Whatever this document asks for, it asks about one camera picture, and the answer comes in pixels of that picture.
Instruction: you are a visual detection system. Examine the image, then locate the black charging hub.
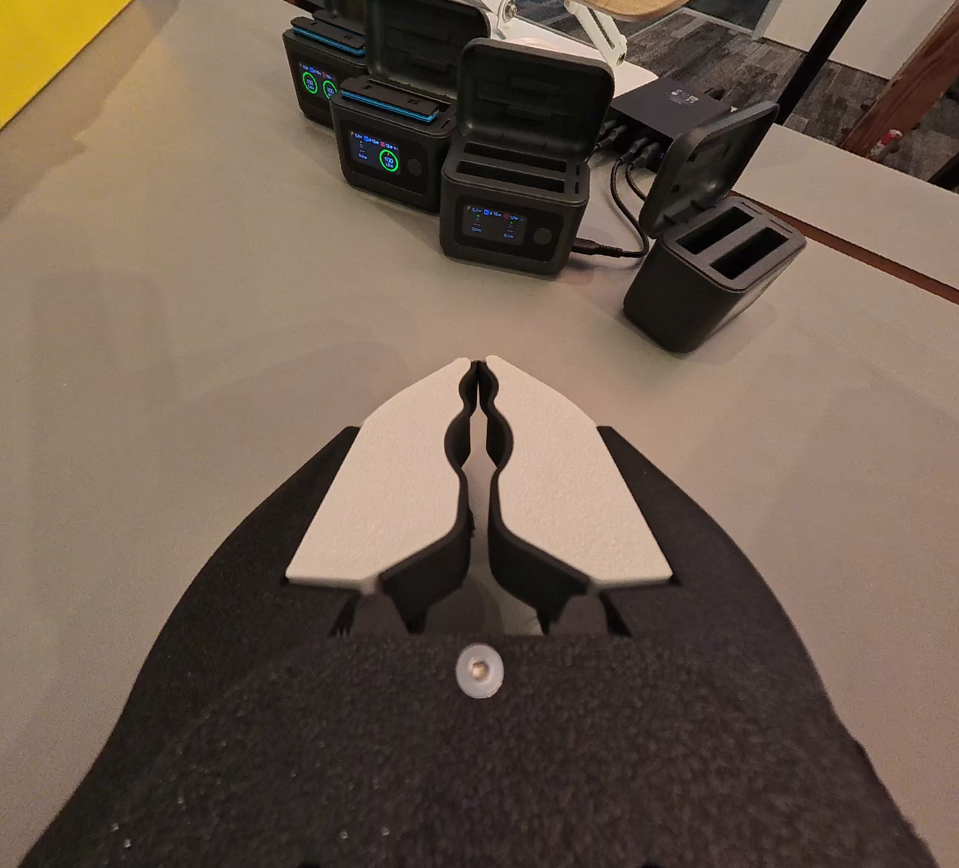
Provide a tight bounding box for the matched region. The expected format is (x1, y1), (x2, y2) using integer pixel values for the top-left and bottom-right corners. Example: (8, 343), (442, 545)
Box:
(607, 79), (743, 157)

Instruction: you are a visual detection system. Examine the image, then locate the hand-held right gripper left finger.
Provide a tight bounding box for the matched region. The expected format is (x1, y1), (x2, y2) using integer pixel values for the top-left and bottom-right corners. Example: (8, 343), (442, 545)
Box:
(284, 356), (478, 596)

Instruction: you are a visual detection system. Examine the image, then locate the black charging cable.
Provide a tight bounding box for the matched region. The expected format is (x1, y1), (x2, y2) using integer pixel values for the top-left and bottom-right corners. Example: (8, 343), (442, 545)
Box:
(567, 149), (648, 265)
(630, 137), (669, 210)

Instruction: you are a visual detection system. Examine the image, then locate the white base mat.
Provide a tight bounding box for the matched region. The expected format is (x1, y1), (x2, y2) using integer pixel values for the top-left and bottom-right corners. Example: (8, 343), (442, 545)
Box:
(495, 29), (660, 97)

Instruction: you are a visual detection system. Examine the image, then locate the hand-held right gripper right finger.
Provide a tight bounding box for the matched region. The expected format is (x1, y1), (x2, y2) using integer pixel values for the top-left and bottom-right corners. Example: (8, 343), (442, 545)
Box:
(484, 355), (674, 593)

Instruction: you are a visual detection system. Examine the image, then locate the black battery blue stripe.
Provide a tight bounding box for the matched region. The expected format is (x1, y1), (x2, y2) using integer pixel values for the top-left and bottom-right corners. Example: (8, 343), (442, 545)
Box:
(342, 83), (451, 129)
(293, 23), (370, 58)

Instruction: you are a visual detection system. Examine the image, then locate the black metal leg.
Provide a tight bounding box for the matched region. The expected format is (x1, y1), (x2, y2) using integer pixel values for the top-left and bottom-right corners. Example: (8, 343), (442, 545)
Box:
(780, 0), (930, 120)

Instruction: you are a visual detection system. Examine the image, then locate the brown wooden post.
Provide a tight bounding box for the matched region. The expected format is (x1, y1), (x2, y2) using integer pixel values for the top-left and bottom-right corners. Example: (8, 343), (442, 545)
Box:
(840, 0), (959, 157)

